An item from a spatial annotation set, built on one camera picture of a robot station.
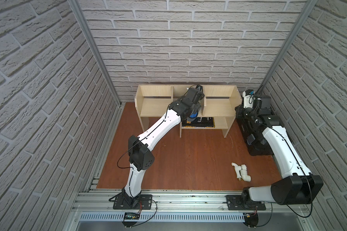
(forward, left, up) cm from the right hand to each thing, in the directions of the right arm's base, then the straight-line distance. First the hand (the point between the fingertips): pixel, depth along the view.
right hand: (238, 107), depth 79 cm
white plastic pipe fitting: (-27, -1, -27) cm, 38 cm away
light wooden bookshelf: (+8, +7, -5) cm, 12 cm away
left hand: (+10, +29, +1) cm, 31 cm away
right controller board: (-50, +1, -29) cm, 58 cm away
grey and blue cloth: (-3, +27, -2) cm, 27 cm away
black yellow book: (+1, +20, -14) cm, 24 cm away
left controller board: (-44, +62, -31) cm, 82 cm away
